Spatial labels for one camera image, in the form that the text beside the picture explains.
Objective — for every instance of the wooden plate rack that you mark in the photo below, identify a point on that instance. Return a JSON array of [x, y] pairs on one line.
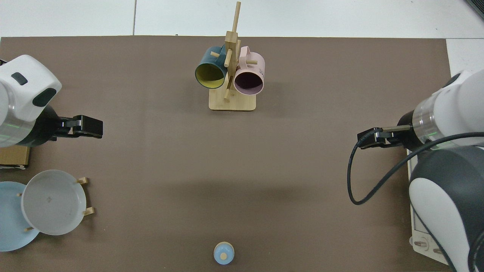
[[84, 180]]

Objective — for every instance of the brown table cloth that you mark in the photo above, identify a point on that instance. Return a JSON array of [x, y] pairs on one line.
[[151, 151]]

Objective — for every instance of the grey plate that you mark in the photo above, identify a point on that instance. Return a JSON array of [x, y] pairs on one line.
[[53, 202]]

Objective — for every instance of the light blue plate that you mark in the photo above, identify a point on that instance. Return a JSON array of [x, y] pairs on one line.
[[11, 219]]

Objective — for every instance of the dark blue mug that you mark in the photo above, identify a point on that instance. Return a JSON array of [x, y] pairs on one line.
[[210, 60]]

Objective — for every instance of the wooden cup stand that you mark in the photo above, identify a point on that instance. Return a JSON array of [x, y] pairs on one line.
[[232, 102]]

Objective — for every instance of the dark flat object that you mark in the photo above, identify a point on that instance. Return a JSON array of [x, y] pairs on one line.
[[477, 6]]

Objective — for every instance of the pink mug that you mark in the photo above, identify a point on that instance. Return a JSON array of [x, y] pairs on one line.
[[251, 68]]

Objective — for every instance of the small blue round bell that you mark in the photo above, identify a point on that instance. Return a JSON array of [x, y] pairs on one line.
[[224, 254]]

